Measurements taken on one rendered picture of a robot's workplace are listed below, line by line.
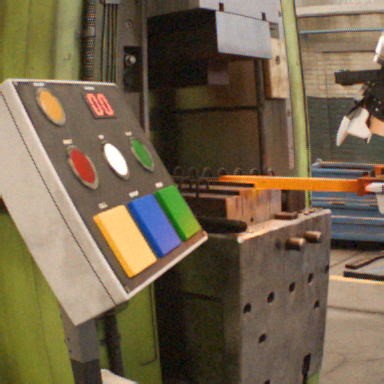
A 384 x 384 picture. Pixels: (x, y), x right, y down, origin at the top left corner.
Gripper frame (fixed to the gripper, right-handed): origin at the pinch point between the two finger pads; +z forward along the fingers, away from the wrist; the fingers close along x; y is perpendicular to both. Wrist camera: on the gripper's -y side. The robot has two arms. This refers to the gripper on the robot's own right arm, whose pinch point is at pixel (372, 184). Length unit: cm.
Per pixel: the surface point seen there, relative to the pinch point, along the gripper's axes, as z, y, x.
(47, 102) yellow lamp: 11, -17, -67
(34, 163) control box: 7, -10, -72
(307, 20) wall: 437, -187, 783
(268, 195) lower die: 27.7, 3.5, 2.5
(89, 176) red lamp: 7, -8, -64
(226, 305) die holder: 25.6, 22.8, -16.0
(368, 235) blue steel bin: 153, 85, 348
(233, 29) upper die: 27.3, -32.5, -6.7
